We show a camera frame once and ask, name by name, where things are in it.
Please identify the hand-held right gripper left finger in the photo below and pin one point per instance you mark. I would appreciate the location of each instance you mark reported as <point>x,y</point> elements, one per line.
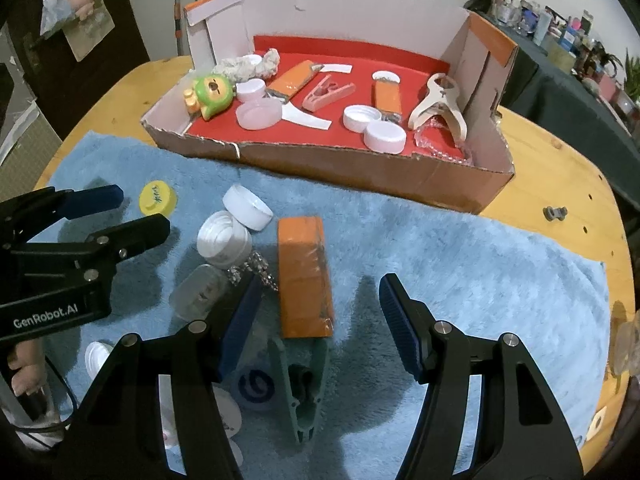
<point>240,330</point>

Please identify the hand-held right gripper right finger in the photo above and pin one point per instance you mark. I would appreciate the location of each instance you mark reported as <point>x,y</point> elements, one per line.
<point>400,330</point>

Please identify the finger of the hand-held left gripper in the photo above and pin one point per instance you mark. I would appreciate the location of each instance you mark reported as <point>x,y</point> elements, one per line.
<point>135,232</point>
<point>95,197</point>

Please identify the yellow bottle cap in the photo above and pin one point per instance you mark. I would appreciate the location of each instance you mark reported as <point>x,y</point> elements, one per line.
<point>157,199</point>

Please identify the small white ribbed cap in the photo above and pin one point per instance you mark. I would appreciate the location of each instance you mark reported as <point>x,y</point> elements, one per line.
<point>97,357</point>

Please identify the orange packet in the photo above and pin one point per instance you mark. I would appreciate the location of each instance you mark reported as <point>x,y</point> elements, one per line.
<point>387,100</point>
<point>292,80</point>
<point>305,285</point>

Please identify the white threaded jar cap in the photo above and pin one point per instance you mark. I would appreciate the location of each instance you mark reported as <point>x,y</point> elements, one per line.
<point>247,205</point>
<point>222,242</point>

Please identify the cardboard box with red floor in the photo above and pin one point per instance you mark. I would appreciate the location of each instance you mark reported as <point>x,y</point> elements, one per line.
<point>350,170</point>

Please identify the white round lid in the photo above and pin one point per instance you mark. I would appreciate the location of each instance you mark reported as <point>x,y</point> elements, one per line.
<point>384,137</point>

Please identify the pink plastic clip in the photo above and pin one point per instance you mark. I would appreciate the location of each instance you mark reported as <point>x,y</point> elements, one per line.
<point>325,92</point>

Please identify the clear plastic container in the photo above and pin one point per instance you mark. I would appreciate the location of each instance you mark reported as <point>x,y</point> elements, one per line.
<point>195,292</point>

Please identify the person's left hand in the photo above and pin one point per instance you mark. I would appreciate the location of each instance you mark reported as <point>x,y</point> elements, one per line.
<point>25,367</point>

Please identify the clear lid with blue swirl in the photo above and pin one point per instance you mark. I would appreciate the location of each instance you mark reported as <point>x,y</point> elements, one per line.
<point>255,385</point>

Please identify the blue fluffy towel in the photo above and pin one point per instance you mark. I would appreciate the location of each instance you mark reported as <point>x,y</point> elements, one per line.
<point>450,260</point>

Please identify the green plastic clip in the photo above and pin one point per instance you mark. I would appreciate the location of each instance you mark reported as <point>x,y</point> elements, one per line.
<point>300,405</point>

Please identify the green toy figure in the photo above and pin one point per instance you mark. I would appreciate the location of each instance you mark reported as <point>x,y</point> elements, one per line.
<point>212,95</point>

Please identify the brown paper bag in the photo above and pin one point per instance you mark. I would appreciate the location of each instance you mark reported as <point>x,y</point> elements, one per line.
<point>90,35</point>

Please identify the dark door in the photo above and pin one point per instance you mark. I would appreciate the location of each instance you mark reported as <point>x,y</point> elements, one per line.
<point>125,35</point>

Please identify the pale pink cap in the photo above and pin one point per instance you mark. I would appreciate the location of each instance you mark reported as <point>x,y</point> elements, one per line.
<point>250,89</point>

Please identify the clear plastic bag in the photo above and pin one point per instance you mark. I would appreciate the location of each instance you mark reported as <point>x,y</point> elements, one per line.
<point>50,15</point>

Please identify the small grey plastic part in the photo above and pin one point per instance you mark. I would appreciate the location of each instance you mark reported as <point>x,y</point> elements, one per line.
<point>555,212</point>

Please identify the white knitted scrunchie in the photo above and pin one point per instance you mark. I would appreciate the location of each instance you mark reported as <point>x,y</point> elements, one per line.
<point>240,66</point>

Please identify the broom stick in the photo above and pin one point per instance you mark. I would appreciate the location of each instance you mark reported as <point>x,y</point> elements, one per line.
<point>177,10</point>

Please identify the white paper tag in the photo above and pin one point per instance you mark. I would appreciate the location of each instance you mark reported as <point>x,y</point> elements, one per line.
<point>597,420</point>

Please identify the large beige clip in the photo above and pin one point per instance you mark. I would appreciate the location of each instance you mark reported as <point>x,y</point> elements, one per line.
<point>440,105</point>

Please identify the side table with dark cloth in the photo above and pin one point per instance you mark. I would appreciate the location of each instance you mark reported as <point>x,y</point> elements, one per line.
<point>565,100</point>

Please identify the row of cosmetic bottles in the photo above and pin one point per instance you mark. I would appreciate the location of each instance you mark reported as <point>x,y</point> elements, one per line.
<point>545,20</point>

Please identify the potted green plant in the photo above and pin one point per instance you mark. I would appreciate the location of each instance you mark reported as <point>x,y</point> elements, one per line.
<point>632,75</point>

